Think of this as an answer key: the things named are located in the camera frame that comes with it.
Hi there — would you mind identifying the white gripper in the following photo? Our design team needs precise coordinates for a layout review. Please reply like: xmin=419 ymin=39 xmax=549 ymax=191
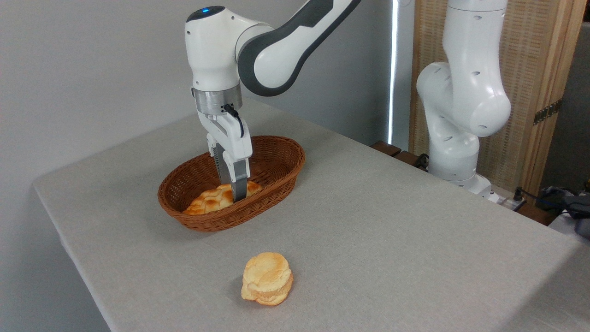
xmin=198 ymin=112 xmax=253 ymax=203

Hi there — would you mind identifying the braided golden bread loaf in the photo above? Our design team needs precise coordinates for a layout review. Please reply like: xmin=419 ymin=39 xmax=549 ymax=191
xmin=183 ymin=181 xmax=262 ymax=216

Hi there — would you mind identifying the round pale bread bun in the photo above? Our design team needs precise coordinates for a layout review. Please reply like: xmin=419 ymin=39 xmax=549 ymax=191
xmin=241 ymin=252 xmax=294 ymax=306

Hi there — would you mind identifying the brown wicker basket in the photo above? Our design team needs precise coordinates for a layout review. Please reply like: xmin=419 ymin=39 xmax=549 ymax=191
xmin=158 ymin=135 xmax=306 ymax=232

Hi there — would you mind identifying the vertical white light strip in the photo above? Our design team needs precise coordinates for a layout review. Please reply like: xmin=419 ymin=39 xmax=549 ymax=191
xmin=387 ymin=0 xmax=400 ymax=144

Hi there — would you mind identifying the metal screen hinge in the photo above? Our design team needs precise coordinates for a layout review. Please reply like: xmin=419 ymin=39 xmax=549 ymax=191
xmin=533 ymin=98 xmax=563 ymax=126

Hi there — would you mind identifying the dark grey cloth bundle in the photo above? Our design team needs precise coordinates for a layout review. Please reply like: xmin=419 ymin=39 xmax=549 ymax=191
xmin=537 ymin=186 xmax=590 ymax=239

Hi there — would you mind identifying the wooden rattan folding screen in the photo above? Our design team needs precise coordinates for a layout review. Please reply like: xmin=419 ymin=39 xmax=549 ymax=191
xmin=409 ymin=0 xmax=588 ymax=199

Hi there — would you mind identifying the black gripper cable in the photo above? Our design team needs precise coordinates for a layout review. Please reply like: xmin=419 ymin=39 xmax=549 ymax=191
xmin=223 ymin=105 xmax=245 ymax=138

